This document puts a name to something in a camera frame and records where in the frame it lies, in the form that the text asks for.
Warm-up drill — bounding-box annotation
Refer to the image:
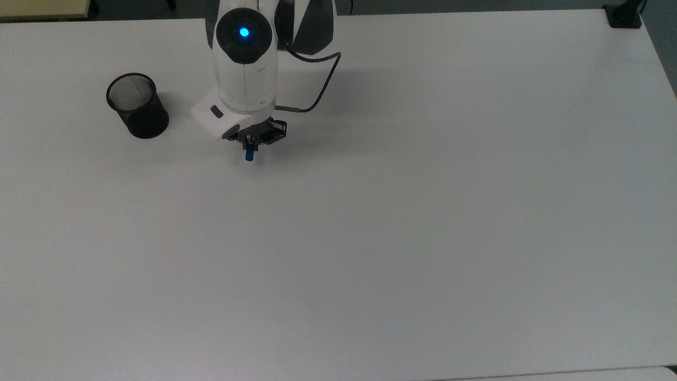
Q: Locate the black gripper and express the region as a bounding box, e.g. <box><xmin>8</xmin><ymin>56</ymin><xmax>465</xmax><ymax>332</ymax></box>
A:
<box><xmin>227</xmin><ymin>117</ymin><xmax>289</xmax><ymax>148</ymax></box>

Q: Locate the black camera stand clamp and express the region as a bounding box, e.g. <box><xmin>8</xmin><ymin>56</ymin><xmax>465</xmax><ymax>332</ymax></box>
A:
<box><xmin>603</xmin><ymin>0</ymin><xmax>647</xmax><ymax>30</ymax></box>

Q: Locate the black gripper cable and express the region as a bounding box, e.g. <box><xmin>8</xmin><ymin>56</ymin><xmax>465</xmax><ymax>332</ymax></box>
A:
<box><xmin>274</xmin><ymin>38</ymin><xmax>342</xmax><ymax>114</ymax></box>

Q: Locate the black mesh pen cup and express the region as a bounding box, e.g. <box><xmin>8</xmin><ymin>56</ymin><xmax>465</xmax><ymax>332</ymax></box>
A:
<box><xmin>106</xmin><ymin>72</ymin><xmax>170</xmax><ymax>140</ymax></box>

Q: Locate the yellowish wooden board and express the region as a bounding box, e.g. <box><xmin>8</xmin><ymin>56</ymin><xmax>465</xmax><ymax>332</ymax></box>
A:
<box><xmin>0</xmin><ymin>0</ymin><xmax>92</xmax><ymax>22</ymax></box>

